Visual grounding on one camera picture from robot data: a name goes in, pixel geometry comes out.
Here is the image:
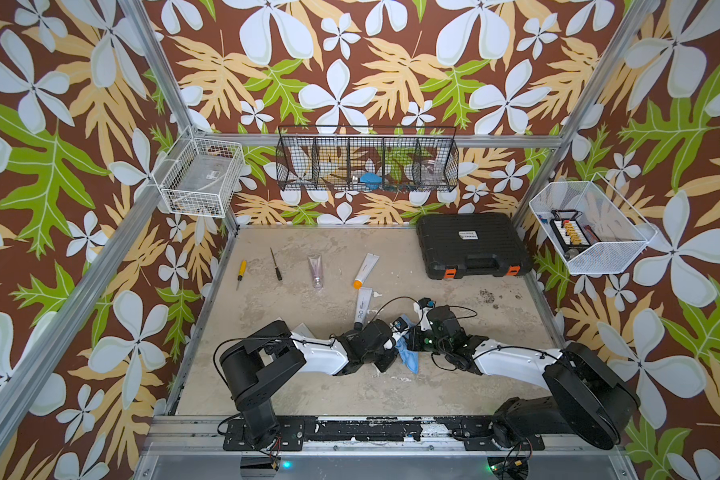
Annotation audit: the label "blue microfiber cloth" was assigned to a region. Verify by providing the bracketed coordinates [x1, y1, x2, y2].
[394, 327, 419, 374]

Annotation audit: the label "dark cap toothpaste tube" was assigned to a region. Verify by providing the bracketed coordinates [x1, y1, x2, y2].
[354, 287, 373, 330]

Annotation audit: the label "pink cap toothpaste tube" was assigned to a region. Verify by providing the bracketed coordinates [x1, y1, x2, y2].
[390, 315, 415, 344]

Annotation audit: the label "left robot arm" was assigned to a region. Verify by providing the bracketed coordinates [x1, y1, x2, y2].
[213, 319, 400, 450]

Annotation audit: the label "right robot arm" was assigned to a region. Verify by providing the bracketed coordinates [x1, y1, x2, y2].
[405, 302, 640, 450]

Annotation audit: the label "black cap toothpaste tube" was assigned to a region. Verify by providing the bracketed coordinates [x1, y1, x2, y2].
[291, 323, 315, 341]

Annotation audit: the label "orange cap toothpaste tube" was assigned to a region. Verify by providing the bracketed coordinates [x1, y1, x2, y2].
[353, 253, 380, 290]

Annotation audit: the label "clear pink tube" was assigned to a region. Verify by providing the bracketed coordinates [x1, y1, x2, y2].
[308, 255, 323, 289]

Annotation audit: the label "black plastic tool case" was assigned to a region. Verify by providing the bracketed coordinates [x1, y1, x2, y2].
[416, 213, 532, 280]

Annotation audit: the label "black box in basket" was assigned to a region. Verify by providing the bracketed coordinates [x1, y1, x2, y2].
[550, 209, 599, 254]

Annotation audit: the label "blue item in basket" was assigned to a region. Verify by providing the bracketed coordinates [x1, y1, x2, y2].
[360, 172, 382, 188]

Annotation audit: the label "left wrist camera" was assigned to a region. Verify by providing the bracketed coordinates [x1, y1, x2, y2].
[391, 315, 410, 334]

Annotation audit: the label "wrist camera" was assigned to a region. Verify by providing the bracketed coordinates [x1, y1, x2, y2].
[391, 315, 410, 334]
[414, 297, 436, 330]

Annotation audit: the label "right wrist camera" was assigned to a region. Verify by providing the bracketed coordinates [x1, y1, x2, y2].
[414, 297, 436, 330]

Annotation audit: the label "black handle screwdriver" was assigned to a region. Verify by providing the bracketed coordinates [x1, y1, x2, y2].
[269, 248, 283, 282]

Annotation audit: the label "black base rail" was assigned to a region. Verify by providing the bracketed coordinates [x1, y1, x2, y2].
[218, 416, 544, 453]

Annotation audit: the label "yellow handle screwdriver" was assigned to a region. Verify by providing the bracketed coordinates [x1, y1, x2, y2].
[236, 260, 247, 291]

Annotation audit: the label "black wire basket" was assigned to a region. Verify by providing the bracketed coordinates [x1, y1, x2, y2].
[275, 125, 459, 193]

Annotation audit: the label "white wire basket right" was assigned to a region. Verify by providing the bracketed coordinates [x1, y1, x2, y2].
[530, 174, 658, 276]

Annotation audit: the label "white wire basket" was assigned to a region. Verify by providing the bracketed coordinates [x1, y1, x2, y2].
[530, 174, 658, 276]
[154, 129, 246, 218]

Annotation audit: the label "white wire basket left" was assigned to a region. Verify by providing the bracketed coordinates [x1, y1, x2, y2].
[154, 129, 246, 218]

